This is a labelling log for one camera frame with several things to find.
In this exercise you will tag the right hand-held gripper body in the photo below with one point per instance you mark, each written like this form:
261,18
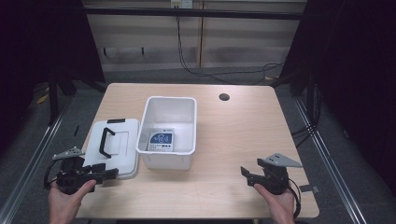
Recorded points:
275,179

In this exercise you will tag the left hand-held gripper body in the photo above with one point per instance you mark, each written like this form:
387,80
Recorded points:
73,179

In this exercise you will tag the person's right hand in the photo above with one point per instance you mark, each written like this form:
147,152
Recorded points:
281,207

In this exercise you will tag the person's left hand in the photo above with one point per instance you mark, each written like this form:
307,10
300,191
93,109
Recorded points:
63,207

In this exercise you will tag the grey tape strip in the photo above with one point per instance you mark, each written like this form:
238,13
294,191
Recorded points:
308,188

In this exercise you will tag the small black stick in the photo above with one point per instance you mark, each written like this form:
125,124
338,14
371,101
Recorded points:
76,130

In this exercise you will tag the white and blue packet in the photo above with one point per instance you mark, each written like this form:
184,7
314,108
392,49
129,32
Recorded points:
161,140

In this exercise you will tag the black metal stand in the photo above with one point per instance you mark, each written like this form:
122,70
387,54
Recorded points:
53,99

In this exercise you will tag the yellow floor marker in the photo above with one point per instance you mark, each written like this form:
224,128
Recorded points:
42,98

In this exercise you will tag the white plastic storage bin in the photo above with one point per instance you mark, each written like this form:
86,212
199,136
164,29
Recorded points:
168,112

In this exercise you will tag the black curtain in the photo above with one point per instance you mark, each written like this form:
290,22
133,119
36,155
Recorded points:
355,77
40,40

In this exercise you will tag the black horizontal frame bar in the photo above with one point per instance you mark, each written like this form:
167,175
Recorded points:
193,13

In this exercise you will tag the white wall power outlet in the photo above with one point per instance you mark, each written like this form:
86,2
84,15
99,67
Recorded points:
181,3

